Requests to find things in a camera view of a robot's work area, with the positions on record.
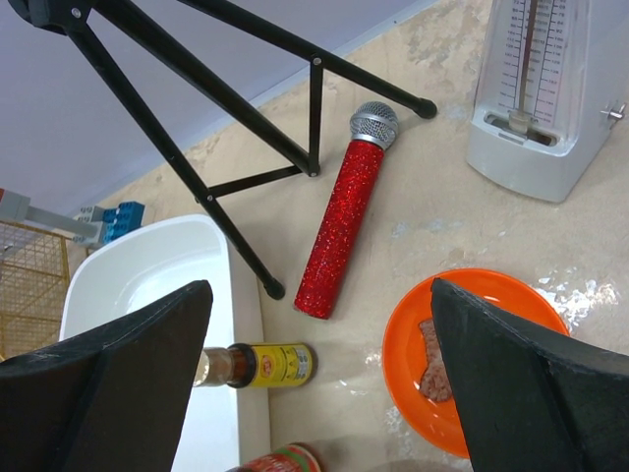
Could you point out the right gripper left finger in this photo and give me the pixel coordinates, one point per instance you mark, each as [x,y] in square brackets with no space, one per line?
[113,398]

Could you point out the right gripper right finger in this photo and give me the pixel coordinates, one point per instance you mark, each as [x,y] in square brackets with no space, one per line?
[529,398]

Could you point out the orange plate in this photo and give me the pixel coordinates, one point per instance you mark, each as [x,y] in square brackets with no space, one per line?
[404,357]

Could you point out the small yellow label bottle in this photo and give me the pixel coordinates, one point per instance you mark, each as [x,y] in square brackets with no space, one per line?
[263,365]

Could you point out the red label sauce bottle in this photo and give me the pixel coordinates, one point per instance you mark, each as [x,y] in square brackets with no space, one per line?
[293,457]

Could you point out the brown meat slice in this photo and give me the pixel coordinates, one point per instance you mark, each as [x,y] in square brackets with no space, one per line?
[434,384]

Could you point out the white rectangular baking dish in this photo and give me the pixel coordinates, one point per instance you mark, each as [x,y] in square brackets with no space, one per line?
[224,426]

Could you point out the toy brick tower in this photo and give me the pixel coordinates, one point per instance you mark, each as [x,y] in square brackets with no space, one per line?
[93,228]

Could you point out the red glitter microphone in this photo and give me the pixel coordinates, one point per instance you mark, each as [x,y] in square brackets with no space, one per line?
[373,130]

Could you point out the white metronome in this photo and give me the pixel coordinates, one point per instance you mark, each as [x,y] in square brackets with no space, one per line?
[551,88]

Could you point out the gold wire basket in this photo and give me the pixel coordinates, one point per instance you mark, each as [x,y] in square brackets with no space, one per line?
[35,278]

